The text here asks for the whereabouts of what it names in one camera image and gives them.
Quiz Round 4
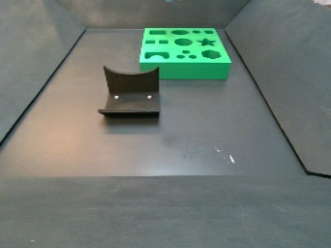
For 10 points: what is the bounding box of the green shape sorter block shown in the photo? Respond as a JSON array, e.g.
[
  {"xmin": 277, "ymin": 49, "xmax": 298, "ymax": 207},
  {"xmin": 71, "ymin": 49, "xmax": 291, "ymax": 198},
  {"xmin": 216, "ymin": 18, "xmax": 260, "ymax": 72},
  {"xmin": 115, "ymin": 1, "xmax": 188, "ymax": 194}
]
[{"xmin": 140, "ymin": 27, "xmax": 231, "ymax": 79}]

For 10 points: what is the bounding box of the black curved holder stand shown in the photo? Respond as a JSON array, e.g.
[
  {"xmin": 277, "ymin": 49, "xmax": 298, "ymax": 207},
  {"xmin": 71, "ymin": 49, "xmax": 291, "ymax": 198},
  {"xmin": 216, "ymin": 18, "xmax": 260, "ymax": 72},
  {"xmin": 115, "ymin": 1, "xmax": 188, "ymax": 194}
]
[{"xmin": 99, "ymin": 67, "xmax": 160, "ymax": 116}]

